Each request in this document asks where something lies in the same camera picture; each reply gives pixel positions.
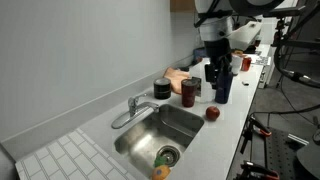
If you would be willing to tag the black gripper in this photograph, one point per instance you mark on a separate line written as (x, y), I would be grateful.
(217, 51)

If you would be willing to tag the blue container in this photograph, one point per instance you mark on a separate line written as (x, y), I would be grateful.
(199, 55)

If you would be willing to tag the round metal sink drain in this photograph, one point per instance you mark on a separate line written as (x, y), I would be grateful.
(169, 155)

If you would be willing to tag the small dark object on counter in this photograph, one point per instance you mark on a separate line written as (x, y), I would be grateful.
(245, 83)

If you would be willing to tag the white tile pattern mat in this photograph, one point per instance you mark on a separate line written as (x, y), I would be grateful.
(66, 156)

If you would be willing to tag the white cup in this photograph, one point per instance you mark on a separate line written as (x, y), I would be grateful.
(236, 65)

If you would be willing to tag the dark blue bottle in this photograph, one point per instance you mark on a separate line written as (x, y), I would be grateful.
(223, 91)

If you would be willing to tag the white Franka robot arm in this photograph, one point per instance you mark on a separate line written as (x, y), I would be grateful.
(216, 20)

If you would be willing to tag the maroon tumbler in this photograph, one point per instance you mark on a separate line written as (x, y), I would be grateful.
(189, 95)

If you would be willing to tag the printed paper sheet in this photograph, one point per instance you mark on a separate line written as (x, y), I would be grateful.
(261, 61)

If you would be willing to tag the black perforated breadboard table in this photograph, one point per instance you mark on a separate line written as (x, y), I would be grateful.
(280, 156)

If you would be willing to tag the chrome sink faucet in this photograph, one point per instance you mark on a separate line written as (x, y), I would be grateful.
(133, 106)

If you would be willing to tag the stainless steel sink basin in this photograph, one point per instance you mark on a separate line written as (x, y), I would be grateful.
(146, 140)

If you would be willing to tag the red apple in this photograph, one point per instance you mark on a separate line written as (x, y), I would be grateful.
(212, 113)

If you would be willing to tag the red can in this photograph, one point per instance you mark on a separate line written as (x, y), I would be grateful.
(246, 64)

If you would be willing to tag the wooden wall cabinet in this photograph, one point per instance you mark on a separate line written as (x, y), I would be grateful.
(181, 5)

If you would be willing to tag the black round tin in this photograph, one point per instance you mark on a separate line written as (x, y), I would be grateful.
(162, 90)

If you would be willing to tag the silver metal bar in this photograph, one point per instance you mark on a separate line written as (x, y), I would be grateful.
(297, 139)

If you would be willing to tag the black camera on stand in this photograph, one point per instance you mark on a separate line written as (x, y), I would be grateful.
(283, 13)

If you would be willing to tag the orange cloth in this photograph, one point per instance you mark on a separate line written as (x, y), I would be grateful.
(175, 78)

